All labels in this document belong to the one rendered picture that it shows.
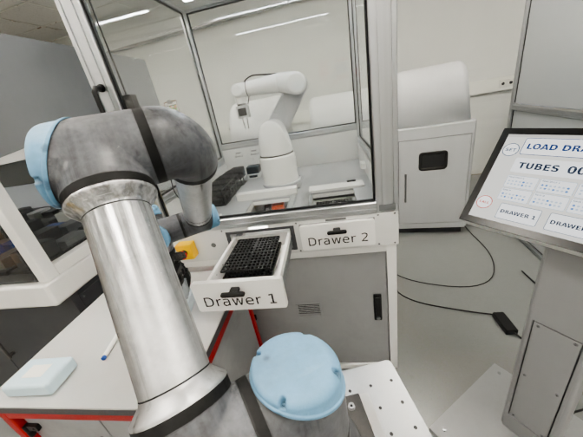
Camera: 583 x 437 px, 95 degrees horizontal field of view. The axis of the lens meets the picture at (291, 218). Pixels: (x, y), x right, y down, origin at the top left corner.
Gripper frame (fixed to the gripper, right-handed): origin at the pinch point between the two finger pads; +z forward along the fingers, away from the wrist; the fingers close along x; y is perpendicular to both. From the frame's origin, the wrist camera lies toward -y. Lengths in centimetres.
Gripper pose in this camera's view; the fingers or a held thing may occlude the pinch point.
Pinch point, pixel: (185, 295)
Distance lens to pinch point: 108.0
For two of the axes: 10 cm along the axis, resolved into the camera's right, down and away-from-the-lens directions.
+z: 1.7, 9.0, 4.0
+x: 9.8, -2.1, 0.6
